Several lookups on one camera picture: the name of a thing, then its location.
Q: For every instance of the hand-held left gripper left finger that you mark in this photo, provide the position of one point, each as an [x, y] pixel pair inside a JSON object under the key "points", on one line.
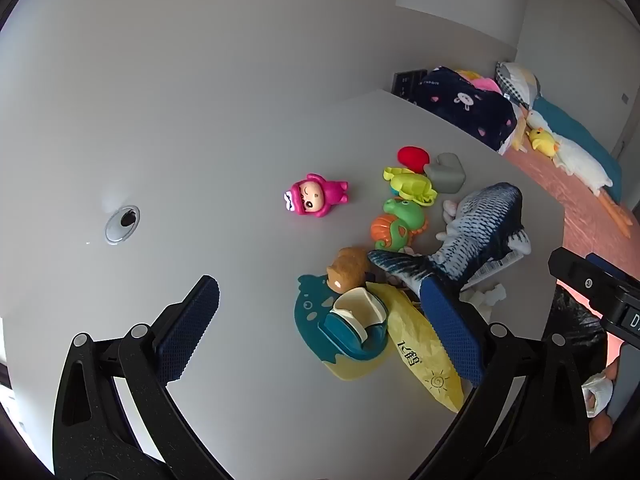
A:
{"points": [[190, 330]]}

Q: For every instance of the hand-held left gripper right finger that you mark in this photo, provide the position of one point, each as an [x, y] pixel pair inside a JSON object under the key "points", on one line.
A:
{"points": [[450, 332]]}

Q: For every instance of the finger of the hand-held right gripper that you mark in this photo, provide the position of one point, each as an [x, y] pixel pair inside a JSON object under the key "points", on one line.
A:
{"points": [[582, 280], [612, 267]]}

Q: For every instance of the yellow snack packet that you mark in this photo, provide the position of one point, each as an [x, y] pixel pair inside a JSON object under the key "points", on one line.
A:
{"points": [[420, 345]]}

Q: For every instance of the black trash bag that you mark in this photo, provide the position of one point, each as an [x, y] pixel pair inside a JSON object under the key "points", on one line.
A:
{"points": [[575, 320]]}

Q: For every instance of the white paper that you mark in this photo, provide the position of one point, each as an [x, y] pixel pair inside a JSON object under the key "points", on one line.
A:
{"points": [[492, 295]]}

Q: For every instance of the teal cream tape dispenser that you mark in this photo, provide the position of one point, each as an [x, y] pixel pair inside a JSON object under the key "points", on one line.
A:
{"points": [[350, 340]]}

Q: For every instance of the blue fish plush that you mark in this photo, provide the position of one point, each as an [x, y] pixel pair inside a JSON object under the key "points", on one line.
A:
{"points": [[475, 230]]}

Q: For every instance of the brown animal plush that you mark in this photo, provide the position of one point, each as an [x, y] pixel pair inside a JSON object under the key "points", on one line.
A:
{"points": [[347, 265]]}

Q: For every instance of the pink doll toy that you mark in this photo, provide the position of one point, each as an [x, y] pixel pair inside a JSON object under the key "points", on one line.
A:
{"points": [[312, 197]]}

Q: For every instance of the pink bed sheet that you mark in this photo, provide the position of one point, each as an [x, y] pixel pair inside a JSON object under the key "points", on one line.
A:
{"points": [[575, 210]]}

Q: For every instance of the white and tan toy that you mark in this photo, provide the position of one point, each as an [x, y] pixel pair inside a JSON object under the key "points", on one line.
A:
{"points": [[597, 390]]}

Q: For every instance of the white goose plush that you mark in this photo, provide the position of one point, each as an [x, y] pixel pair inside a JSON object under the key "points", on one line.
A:
{"points": [[580, 160]]}

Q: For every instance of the green orange seahorse teether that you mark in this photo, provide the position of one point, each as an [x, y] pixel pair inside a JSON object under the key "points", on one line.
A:
{"points": [[402, 212]]}

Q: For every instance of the teal blanket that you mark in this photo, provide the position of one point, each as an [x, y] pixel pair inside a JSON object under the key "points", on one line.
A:
{"points": [[575, 130]]}

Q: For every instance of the yellow duck plush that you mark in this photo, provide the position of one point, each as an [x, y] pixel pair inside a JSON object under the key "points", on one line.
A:
{"points": [[542, 140]]}

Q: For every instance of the yellow plastic toy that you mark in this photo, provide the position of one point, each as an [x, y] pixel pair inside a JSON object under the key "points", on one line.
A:
{"points": [[412, 185]]}

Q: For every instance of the grey foam corner guard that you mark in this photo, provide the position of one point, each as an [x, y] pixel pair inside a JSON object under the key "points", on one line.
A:
{"points": [[447, 175]]}

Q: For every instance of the red round cushion toy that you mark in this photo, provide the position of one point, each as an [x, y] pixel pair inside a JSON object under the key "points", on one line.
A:
{"points": [[411, 156]]}

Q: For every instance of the navy rabbit print blanket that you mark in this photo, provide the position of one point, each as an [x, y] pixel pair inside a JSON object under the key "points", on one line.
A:
{"points": [[465, 110]]}

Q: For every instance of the checked patchwork pillow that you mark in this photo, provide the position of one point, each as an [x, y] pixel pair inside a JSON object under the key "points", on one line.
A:
{"points": [[517, 82]]}

